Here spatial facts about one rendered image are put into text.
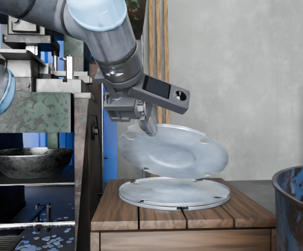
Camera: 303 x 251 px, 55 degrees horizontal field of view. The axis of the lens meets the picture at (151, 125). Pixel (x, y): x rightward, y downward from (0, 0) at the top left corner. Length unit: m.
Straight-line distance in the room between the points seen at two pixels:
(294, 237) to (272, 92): 2.56
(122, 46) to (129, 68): 0.05
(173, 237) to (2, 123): 0.76
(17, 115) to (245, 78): 2.06
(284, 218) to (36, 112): 0.93
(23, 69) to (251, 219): 0.93
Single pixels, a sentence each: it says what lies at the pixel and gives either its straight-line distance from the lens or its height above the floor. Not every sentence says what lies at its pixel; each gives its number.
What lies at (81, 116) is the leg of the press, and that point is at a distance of 1.02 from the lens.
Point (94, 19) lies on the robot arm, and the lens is 0.42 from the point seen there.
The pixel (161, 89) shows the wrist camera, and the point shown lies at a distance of 0.54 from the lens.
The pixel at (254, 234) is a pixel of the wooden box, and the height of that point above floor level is 0.32.
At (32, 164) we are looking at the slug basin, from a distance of 1.21.
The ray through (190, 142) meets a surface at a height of 0.49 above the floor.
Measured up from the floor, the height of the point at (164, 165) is 0.42.
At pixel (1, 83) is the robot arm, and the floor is 0.63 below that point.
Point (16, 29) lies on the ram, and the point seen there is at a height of 0.90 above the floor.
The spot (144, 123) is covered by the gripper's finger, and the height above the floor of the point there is 0.54.
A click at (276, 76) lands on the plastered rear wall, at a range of 2.87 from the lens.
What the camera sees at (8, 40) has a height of 0.87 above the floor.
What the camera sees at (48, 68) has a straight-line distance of 1.31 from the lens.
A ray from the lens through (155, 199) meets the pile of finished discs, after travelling 0.70.
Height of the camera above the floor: 0.55
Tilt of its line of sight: 1 degrees down
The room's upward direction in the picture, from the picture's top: straight up
